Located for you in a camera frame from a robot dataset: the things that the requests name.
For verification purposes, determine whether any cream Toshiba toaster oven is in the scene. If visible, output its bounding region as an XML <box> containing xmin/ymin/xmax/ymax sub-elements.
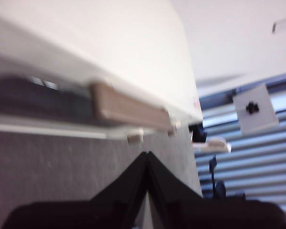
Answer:
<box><xmin>0</xmin><ymin>0</ymin><xmax>207</xmax><ymax>144</ymax></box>

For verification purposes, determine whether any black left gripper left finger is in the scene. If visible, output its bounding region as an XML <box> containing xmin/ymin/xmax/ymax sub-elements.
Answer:
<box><xmin>1</xmin><ymin>152</ymin><xmax>148</xmax><ymax>229</ymax></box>

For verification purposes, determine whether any white square plate black plug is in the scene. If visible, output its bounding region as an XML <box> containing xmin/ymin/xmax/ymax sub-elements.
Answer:
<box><xmin>232</xmin><ymin>85</ymin><xmax>280</xmax><ymax>134</ymax></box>

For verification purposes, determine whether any black hanging cable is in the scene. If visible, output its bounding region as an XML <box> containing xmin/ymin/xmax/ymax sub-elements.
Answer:
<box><xmin>208</xmin><ymin>154</ymin><xmax>227</xmax><ymax>199</ymax></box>

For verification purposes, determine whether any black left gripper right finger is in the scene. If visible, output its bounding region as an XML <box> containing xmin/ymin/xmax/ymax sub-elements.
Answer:
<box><xmin>147</xmin><ymin>151</ymin><xmax>286</xmax><ymax>229</ymax></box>

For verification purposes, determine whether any slatted shutter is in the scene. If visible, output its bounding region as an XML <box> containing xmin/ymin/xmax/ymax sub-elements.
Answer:
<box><xmin>194</xmin><ymin>71</ymin><xmax>286</xmax><ymax>229</ymax></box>

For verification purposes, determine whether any white wall socket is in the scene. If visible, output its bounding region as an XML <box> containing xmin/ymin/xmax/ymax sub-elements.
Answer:
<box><xmin>272</xmin><ymin>14</ymin><xmax>286</xmax><ymax>34</ymax></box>

